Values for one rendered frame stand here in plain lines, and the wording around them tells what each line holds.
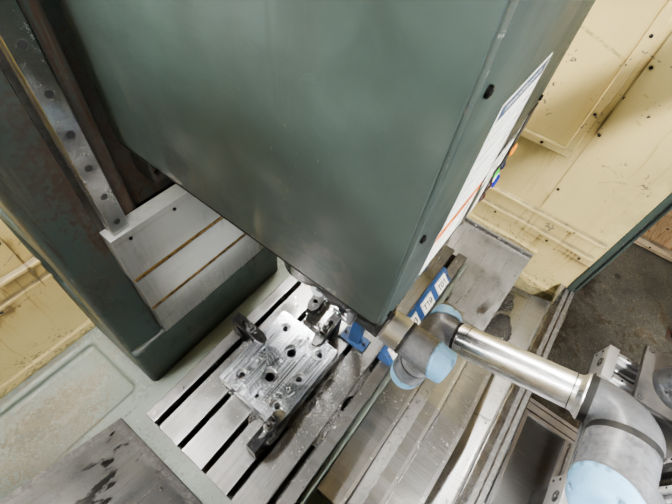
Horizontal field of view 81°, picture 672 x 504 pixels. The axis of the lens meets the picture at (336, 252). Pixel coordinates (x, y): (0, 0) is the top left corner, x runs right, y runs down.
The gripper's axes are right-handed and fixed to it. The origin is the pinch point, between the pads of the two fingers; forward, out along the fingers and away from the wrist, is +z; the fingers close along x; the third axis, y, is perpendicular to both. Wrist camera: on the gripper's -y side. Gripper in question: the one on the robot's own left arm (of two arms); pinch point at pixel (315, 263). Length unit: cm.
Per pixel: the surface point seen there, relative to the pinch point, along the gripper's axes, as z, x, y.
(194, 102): 15.7, -12.6, -38.0
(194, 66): 14.4, -12.6, -43.8
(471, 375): -54, 42, 72
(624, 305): -130, 197, 139
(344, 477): -36, -17, 72
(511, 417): -70, 33, 63
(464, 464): -67, 14, 76
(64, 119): 43, -20, -23
